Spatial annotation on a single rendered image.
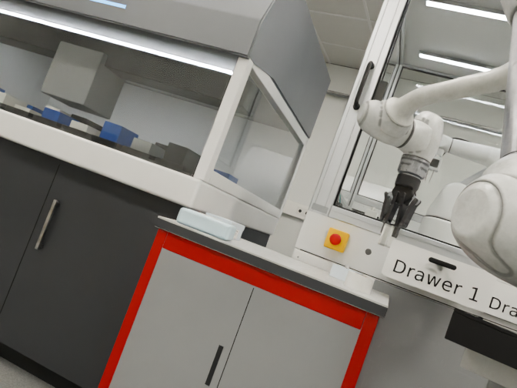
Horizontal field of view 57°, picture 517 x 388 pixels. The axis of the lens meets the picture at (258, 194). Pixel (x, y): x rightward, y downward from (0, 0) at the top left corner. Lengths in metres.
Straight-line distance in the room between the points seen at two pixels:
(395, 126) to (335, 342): 0.67
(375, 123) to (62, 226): 1.22
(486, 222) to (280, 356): 0.60
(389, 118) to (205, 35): 0.74
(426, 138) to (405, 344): 0.69
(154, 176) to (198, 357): 0.71
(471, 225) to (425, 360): 0.99
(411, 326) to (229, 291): 0.75
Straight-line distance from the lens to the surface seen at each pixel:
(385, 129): 1.50
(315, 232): 1.76
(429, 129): 1.58
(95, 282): 1.88
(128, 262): 1.81
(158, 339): 1.30
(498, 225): 0.81
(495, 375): 0.93
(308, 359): 1.18
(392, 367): 1.76
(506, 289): 1.76
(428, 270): 1.44
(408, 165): 1.57
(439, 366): 1.77
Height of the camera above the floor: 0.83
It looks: 4 degrees up
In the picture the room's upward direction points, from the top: 20 degrees clockwise
